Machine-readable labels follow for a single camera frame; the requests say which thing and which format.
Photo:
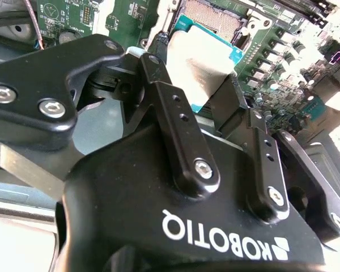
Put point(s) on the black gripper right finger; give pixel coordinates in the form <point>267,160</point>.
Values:
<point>267,170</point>

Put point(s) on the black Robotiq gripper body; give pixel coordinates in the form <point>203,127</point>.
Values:
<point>124,198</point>

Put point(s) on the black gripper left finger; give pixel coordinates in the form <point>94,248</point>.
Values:
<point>31,79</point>

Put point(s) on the CPU with silver top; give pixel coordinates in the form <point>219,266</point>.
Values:
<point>198,62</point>

